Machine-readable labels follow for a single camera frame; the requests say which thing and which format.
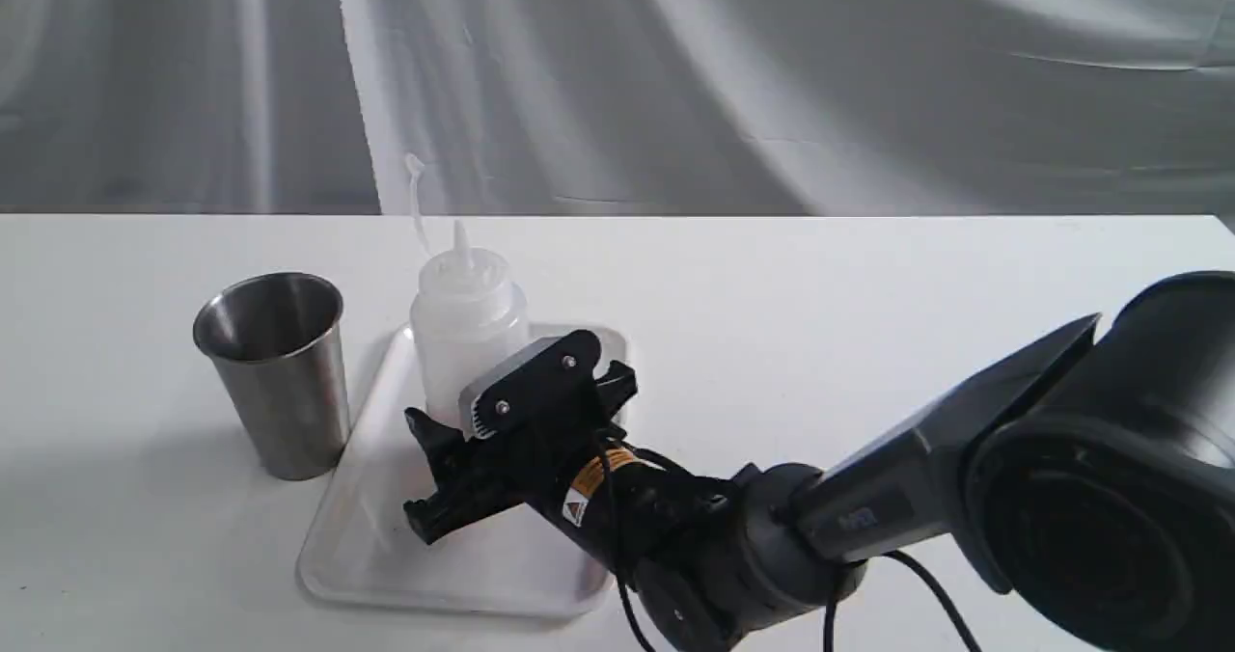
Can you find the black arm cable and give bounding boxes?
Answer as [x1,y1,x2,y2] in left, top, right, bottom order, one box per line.
[589,430,986,652]

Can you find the stainless steel cup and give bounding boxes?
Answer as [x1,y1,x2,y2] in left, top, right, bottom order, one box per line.
[191,270,351,482]

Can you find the grey draped backdrop cloth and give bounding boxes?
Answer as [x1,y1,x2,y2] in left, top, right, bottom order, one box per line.
[2,0,1233,216]

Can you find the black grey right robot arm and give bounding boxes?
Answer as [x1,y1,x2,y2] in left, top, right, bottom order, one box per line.
[404,270,1234,651]

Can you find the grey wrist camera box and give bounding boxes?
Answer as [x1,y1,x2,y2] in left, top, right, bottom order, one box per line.
[458,330,603,440]

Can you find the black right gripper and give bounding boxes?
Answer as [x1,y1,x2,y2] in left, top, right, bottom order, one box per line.
[403,361,640,546]

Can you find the white rectangular plastic tray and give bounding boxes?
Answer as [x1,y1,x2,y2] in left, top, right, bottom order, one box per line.
[296,325,614,621]

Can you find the squeeze bottle with amber liquid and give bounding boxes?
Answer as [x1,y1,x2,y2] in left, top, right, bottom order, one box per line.
[409,220,531,438]

